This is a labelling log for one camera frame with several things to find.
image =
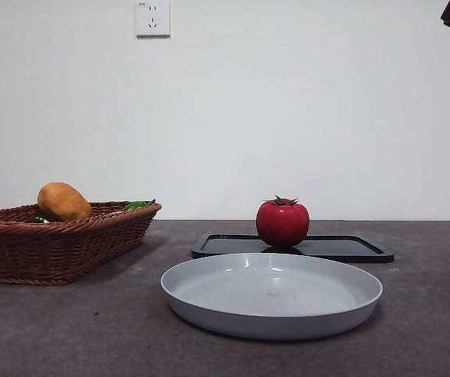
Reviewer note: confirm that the brown wicker basket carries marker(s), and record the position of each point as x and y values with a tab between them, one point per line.
52	251

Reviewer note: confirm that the white wall socket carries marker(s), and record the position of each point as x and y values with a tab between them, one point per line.
153	19

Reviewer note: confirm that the green pepper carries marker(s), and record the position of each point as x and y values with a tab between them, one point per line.
41	220
136	205

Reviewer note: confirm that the red tomato with green stem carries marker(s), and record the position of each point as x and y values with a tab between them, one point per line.
282	224

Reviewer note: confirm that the black rectangular tray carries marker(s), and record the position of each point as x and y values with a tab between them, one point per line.
346	246

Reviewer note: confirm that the orange-brown potato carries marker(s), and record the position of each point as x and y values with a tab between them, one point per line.
64	202

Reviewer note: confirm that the white round plate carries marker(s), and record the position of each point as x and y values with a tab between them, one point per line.
271	310

